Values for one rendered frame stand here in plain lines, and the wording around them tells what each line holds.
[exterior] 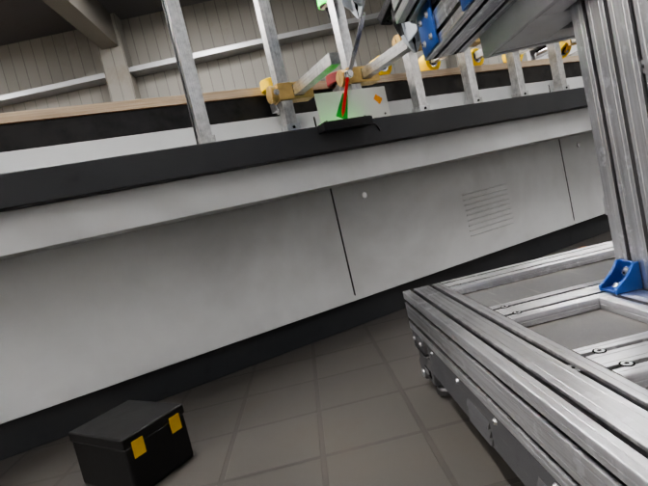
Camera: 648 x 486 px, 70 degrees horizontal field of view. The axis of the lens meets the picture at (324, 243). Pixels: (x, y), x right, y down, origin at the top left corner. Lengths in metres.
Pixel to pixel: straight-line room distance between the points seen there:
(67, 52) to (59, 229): 5.92
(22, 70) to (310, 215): 6.03
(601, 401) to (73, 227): 1.12
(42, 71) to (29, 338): 5.91
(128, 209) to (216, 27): 5.53
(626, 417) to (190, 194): 1.09
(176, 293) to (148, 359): 0.21
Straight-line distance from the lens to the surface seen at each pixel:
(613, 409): 0.51
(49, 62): 7.18
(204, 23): 6.72
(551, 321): 0.81
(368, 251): 1.72
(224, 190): 1.32
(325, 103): 1.46
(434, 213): 1.91
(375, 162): 1.54
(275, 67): 1.44
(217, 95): 1.59
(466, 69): 1.86
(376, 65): 1.50
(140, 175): 1.25
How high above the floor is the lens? 0.47
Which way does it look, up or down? 5 degrees down
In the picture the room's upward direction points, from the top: 13 degrees counter-clockwise
